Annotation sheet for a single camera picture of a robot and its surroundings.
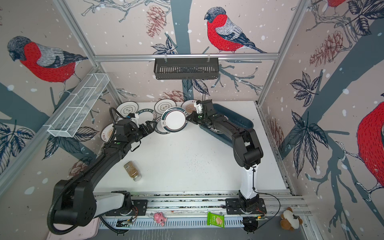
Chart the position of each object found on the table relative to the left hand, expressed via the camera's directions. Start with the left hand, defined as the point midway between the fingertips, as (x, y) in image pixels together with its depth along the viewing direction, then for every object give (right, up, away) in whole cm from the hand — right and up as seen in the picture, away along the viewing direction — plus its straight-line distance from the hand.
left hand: (152, 125), depth 83 cm
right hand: (+19, +3, +9) cm, 21 cm away
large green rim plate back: (+3, -3, +5) cm, 7 cm away
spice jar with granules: (-10, -26, -1) cm, 28 cm away
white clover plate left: (-31, +12, +36) cm, 49 cm away
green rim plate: (+11, +3, +11) cm, 16 cm away
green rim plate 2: (+39, -6, +18) cm, 43 cm away
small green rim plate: (-15, +6, +31) cm, 35 cm away
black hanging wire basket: (+18, +40, +24) cm, 50 cm away
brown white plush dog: (+68, -43, -16) cm, 83 cm away
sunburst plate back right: (+19, +13, +36) cm, 42 cm away
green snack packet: (+34, -44, -13) cm, 58 cm away
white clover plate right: (-3, +14, +38) cm, 41 cm away
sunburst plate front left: (-39, -6, +21) cm, 45 cm away
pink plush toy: (+8, -43, -14) cm, 46 cm away
